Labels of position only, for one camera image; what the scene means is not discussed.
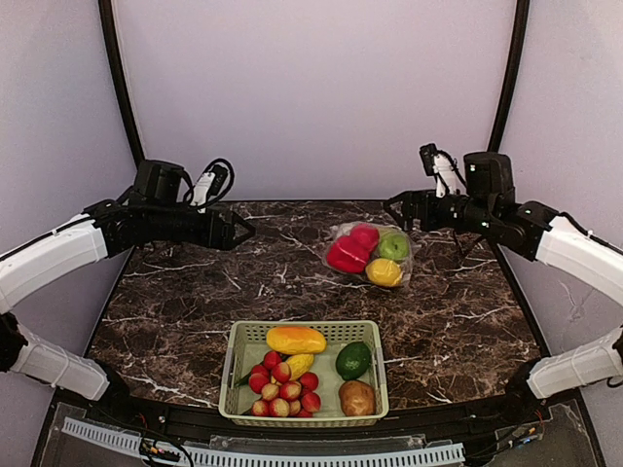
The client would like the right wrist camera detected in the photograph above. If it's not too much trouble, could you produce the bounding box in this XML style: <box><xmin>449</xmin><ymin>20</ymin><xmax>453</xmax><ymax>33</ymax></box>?
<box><xmin>420</xmin><ymin>143</ymin><xmax>462</xmax><ymax>198</ymax></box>

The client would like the black right corner frame post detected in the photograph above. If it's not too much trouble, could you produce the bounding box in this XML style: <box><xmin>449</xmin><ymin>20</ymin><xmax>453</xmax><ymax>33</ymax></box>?
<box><xmin>488</xmin><ymin>0</ymin><xmax>531</xmax><ymax>152</ymax></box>

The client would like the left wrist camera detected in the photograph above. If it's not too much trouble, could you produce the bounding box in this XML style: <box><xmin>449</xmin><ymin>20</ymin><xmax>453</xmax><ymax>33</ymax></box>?
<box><xmin>183</xmin><ymin>158</ymin><xmax>235</xmax><ymax>212</ymax></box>

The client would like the brown toy potato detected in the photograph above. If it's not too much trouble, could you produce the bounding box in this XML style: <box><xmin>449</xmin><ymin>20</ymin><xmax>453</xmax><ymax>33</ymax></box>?
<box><xmin>339</xmin><ymin>380</ymin><xmax>376</xmax><ymax>416</ymax></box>

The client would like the dark green toy avocado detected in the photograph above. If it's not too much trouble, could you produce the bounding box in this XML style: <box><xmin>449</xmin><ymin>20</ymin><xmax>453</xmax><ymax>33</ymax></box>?
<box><xmin>335</xmin><ymin>341</ymin><xmax>372</xmax><ymax>381</ymax></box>

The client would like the red toy pomegranate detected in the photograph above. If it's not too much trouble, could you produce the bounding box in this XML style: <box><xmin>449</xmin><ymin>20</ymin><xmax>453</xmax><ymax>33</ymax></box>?
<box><xmin>349</xmin><ymin>224</ymin><xmax>380</xmax><ymax>252</ymax></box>

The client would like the orange yellow toy mango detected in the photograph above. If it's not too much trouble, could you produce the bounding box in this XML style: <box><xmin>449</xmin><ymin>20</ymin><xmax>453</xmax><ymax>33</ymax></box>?
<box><xmin>266</xmin><ymin>326</ymin><xmax>327</xmax><ymax>355</ymax></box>

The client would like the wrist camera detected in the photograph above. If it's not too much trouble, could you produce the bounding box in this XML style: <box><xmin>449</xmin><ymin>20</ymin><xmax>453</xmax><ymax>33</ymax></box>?
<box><xmin>420</xmin><ymin>143</ymin><xmax>462</xmax><ymax>198</ymax></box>
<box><xmin>183</xmin><ymin>158</ymin><xmax>235</xmax><ymax>212</ymax></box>

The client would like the black corner frame post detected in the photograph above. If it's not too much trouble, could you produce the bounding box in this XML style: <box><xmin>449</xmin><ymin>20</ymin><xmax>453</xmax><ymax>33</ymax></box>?
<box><xmin>97</xmin><ymin>0</ymin><xmax>145</xmax><ymax>167</ymax></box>
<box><xmin>488</xmin><ymin>0</ymin><xmax>531</xmax><ymax>152</ymax></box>

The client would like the toy lychee fruit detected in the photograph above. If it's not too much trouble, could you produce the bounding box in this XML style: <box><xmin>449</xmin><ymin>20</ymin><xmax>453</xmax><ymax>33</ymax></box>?
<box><xmin>269</xmin><ymin>398</ymin><xmax>290</xmax><ymax>417</ymax></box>
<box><xmin>261</xmin><ymin>383</ymin><xmax>280</xmax><ymax>402</ymax></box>
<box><xmin>279</xmin><ymin>380</ymin><xmax>302</xmax><ymax>402</ymax></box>
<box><xmin>251</xmin><ymin>399</ymin><xmax>270</xmax><ymax>417</ymax></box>

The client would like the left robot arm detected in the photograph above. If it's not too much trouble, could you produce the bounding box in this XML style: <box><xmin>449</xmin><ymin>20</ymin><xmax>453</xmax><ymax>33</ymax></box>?
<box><xmin>1</xmin><ymin>159</ymin><xmax>256</xmax><ymax>402</ymax></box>

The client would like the yellow toy lemon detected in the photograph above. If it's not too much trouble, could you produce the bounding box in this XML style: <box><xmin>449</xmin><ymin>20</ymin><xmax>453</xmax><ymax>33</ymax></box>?
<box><xmin>365</xmin><ymin>258</ymin><xmax>402</xmax><ymax>287</ymax></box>

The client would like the small yellow toy corn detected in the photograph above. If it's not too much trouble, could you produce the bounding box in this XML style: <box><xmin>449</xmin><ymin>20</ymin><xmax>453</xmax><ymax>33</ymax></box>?
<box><xmin>286</xmin><ymin>354</ymin><xmax>314</xmax><ymax>380</ymax></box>

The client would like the black left corner frame post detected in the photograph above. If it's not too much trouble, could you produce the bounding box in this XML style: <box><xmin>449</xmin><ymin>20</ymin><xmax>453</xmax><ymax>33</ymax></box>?
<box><xmin>97</xmin><ymin>0</ymin><xmax>145</xmax><ymax>167</ymax></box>

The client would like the clear dotted zip top bag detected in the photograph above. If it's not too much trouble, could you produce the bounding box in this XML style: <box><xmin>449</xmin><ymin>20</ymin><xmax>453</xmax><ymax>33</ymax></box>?
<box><xmin>322</xmin><ymin>222</ymin><xmax>415</xmax><ymax>289</ymax></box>

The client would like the white slotted cable duct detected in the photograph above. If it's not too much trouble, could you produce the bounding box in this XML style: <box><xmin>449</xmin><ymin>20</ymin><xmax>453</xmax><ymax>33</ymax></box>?
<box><xmin>61</xmin><ymin>417</ymin><xmax>465</xmax><ymax>467</ymax></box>

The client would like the pale green plastic basket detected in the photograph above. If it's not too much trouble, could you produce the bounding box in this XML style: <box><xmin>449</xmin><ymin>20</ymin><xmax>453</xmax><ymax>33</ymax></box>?
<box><xmin>217</xmin><ymin>319</ymin><xmax>390</xmax><ymax>427</ymax></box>

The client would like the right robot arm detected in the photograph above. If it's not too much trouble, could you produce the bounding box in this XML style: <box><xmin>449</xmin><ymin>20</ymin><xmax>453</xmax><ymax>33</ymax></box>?
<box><xmin>383</xmin><ymin>144</ymin><xmax>622</xmax><ymax>404</ymax></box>

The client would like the red toy bell pepper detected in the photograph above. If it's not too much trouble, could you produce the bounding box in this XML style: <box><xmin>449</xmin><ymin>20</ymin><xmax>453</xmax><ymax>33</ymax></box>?
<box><xmin>326</xmin><ymin>235</ymin><xmax>371</xmax><ymax>273</ymax></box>

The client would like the green toy apple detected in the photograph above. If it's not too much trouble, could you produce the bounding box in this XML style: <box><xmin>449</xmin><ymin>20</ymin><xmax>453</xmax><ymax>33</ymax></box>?
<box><xmin>378</xmin><ymin>233</ymin><xmax>410</xmax><ymax>262</ymax></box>

